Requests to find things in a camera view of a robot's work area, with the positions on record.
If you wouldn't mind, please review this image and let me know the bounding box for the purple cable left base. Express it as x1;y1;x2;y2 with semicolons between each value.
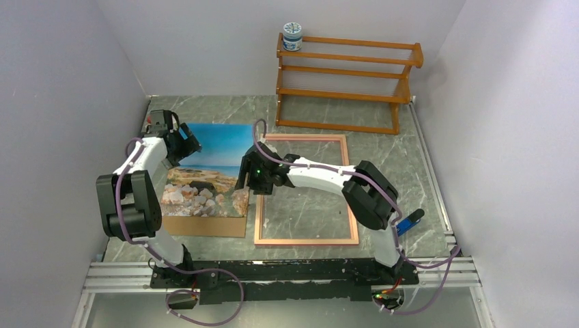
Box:
165;269;247;328

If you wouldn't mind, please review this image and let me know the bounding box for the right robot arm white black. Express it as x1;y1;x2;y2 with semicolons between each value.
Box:
236;141;404;284

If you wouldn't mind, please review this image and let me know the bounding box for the clear frame glazing sheet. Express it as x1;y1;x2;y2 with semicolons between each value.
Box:
262;141;351;239

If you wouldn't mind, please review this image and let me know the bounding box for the blue black handled tool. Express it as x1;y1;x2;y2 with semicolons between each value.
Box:
396;208;425;236

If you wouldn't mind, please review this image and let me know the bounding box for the landscape beach photo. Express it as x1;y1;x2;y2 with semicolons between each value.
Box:
160;123;253;218

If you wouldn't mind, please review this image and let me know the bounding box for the blue white lidded jar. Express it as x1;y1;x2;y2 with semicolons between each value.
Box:
282;22;302;51

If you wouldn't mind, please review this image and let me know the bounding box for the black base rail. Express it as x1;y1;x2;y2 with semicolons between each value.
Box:
150;258;419;305

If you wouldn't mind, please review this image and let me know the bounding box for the aluminium extrusion rail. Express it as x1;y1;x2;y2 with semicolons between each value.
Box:
72;260;159;328

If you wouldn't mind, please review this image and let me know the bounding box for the orange wooden rack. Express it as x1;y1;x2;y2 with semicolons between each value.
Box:
275;33;424;135

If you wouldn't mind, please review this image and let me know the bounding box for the brown frame backing board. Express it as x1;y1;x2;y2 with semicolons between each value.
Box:
163;216;246;238

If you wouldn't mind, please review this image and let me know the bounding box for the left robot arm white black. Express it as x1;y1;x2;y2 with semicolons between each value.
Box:
96;109;202;287

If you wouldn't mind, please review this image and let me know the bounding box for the pink wooden picture frame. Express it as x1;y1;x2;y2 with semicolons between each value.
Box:
253;133;360;247

